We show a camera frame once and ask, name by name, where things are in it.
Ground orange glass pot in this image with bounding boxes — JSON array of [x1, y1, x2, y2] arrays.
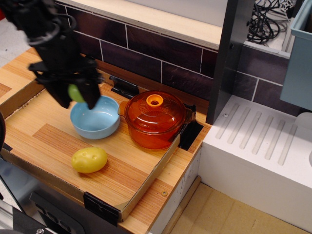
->
[[118, 99, 193, 150]]

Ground light blue bowl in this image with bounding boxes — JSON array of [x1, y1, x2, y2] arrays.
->
[[70, 96, 120, 139]]

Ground cardboard fence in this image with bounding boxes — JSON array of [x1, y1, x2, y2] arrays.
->
[[0, 55, 204, 226]]

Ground green plastic pear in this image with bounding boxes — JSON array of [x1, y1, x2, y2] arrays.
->
[[68, 84, 85, 103]]

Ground yellow plastic potato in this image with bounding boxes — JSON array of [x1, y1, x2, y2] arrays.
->
[[71, 147, 108, 174]]

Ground white sink drainboard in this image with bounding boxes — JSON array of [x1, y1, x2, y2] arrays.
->
[[199, 96, 312, 232]]

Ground teal plastic bin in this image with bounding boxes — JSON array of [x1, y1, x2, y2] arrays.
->
[[280, 0, 312, 110]]

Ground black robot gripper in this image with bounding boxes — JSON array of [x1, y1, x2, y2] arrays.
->
[[28, 31, 103, 109]]

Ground tangled black cables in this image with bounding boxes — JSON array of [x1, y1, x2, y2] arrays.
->
[[246, 0, 297, 45]]

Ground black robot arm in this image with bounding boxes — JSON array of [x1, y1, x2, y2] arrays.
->
[[0, 0, 102, 109]]

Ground orange glass pot lid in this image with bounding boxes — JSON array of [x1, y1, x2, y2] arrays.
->
[[118, 91, 187, 134]]

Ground dark grey vertical post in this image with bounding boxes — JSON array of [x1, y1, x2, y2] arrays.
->
[[206, 0, 254, 125]]

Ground light wooden shelf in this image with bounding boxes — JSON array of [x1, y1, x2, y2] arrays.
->
[[61, 0, 222, 50]]

